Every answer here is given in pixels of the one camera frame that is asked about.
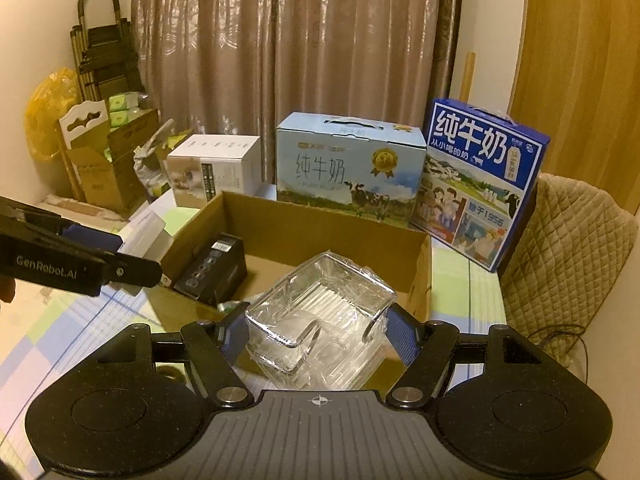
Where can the light blue milk carton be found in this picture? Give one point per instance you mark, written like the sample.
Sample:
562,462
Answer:
345,160

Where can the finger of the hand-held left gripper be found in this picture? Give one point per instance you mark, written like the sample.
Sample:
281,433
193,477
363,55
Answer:
92,239
132,271

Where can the small box with crumpled bag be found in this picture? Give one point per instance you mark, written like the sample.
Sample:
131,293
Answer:
155,160

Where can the brown cardboard box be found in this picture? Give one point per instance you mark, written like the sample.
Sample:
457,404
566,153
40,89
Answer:
280,235

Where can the wooden door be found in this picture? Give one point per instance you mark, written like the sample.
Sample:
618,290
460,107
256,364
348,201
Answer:
575,60

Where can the folded black step ladder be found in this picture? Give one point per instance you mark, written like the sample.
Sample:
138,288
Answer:
105,50

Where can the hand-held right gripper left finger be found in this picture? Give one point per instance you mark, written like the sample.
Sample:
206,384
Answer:
235,337

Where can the open cardboard storage box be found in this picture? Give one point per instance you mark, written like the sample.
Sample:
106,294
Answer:
115,170

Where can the clear plastic box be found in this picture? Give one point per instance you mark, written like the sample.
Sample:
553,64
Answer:
320,320

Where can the quilted beige chair cover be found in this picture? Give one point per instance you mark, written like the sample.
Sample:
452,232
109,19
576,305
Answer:
565,260

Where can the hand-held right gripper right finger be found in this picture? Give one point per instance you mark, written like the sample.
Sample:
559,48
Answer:
401,332

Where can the white product box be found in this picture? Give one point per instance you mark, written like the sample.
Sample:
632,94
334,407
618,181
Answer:
215,170

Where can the brown patterned curtain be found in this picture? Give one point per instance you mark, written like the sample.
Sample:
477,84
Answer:
300,50

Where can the dark blue milk carton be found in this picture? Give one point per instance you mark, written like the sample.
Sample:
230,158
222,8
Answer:
475,180

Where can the person's left hand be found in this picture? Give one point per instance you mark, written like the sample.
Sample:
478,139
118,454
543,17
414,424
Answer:
6,290

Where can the stack of green packets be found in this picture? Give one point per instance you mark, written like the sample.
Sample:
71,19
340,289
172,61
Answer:
125,107

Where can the yellow plastic bag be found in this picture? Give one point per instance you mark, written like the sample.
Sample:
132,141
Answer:
47,120

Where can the black product box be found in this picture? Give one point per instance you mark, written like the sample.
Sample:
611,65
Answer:
210,270

